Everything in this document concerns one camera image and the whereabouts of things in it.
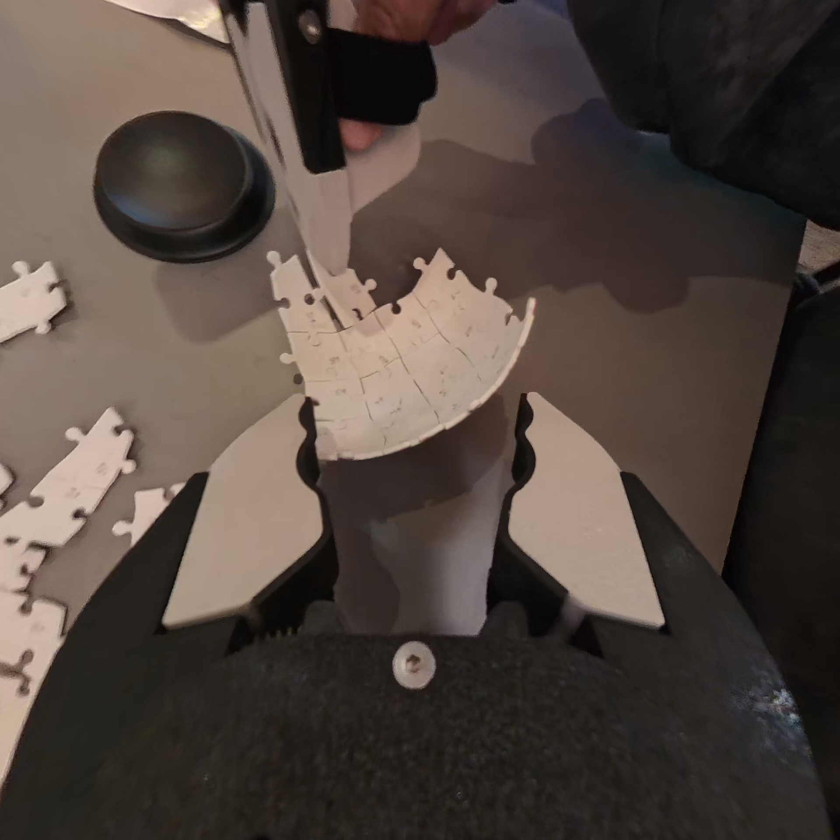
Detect pile of white puzzle pieces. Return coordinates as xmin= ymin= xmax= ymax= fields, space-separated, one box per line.
xmin=0 ymin=407 xmax=191 ymax=723

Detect single white puzzle piece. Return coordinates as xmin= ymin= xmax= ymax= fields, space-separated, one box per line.
xmin=308 ymin=252 xmax=379 ymax=329

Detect assembled curved puzzle ball section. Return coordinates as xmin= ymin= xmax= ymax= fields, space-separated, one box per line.
xmin=268 ymin=248 xmax=538 ymax=462

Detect black round puzzle stand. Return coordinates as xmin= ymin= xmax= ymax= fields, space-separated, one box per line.
xmin=93 ymin=112 xmax=277 ymax=265

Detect joined white puzzle strip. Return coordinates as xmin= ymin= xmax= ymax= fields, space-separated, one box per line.
xmin=0 ymin=261 xmax=70 ymax=344

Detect person's dark trousers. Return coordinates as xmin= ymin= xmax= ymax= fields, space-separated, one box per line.
xmin=722 ymin=276 xmax=840 ymax=723

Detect person's right hand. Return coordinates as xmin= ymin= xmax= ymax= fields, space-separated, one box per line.
xmin=338 ymin=0 xmax=500 ymax=153

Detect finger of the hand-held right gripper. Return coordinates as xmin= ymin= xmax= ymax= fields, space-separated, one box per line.
xmin=223 ymin=0 xmax=355 ymax=277

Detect white paper instruction sheet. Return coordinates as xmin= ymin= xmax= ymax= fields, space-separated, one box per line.
xmin=105 ymin=0 xmax=231 ymax=43

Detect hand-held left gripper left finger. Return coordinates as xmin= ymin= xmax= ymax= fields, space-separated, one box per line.
xmin=161 ymin=394 xmax=339 ymax=641

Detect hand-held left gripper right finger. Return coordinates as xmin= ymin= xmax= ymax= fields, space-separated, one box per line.
xmin=489 ymin=392 xmax=669 ymax=641

